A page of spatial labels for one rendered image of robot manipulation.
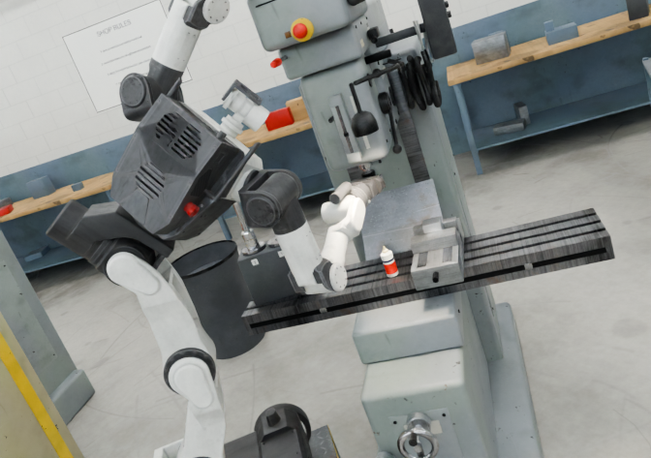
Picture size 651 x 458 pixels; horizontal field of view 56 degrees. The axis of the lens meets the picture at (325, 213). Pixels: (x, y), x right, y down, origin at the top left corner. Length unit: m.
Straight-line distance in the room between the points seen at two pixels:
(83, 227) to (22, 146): 6.25
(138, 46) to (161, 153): 5.40
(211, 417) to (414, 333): 0.66
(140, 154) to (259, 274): 0.83
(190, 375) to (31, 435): 1.40
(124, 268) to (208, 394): 0.42
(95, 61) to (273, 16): 5.45
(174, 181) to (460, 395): 1.02
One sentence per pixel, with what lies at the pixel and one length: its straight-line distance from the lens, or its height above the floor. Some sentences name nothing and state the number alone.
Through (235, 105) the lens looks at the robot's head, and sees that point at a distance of 1.63.
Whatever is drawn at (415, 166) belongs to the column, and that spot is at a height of 1.13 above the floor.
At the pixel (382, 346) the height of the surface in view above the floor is 0.76.
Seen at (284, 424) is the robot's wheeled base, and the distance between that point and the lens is 2.14.
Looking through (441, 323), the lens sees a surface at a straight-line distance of 1.97.
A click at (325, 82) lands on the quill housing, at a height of 1.59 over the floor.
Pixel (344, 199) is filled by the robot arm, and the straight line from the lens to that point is 1.83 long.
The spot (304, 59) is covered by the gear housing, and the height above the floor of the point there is 1.68.
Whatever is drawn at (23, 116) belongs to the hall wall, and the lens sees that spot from 7.75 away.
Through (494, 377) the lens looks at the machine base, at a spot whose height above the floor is 0.20.
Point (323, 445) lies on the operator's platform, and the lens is 2.34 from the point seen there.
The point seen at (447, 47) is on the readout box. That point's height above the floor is 1.54.
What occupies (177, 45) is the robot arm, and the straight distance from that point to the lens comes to 1.68.
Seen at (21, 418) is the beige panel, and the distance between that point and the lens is 3.02.
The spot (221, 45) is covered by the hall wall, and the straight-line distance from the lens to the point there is 6.52.
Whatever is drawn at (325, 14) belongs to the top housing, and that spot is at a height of 1.78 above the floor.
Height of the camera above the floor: 1.81
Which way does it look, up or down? 18 degrees down
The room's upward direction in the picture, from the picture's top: 20 degrees counter-clockwise
